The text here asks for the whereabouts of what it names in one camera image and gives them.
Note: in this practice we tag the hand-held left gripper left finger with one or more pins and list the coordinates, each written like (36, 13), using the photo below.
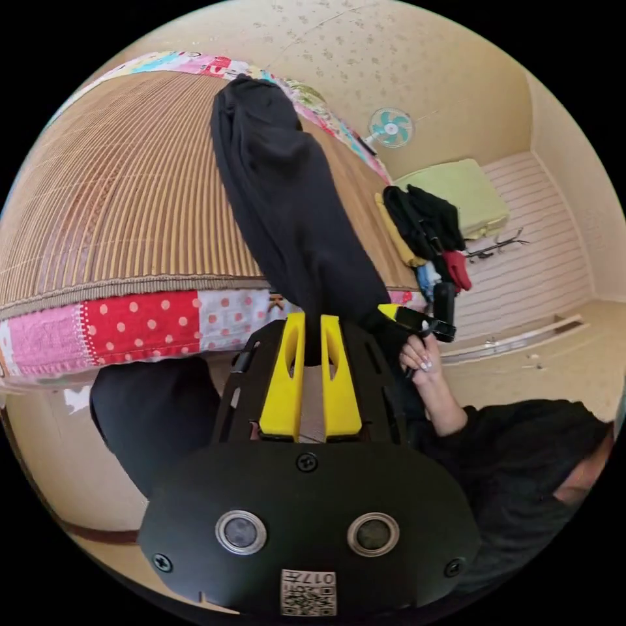
(281, 396)

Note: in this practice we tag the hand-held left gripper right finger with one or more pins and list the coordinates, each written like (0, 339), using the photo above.
(342, 401)

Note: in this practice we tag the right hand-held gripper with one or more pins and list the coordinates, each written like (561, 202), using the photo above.
(415, 324)

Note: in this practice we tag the black pants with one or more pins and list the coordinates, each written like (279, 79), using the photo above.
(288, 215)

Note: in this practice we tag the person's right forearm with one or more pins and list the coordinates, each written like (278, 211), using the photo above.
(446, 408)

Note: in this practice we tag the person's right hand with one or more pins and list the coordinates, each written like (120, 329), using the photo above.
(421, 359)

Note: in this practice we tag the pile of clothes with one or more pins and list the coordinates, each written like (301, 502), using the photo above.
(420, 225)

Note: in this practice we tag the black clothes hanger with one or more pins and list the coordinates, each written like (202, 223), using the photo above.
(494, 247)

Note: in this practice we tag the green folded cushion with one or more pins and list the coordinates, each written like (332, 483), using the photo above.
(464, 190)

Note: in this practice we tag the person's body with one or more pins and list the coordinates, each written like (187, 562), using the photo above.
(513, 455)

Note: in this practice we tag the bed with woven mat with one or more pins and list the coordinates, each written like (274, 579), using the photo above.
(122, 195)

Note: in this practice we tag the teal wall fan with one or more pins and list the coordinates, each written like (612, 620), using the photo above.
(391, 128)

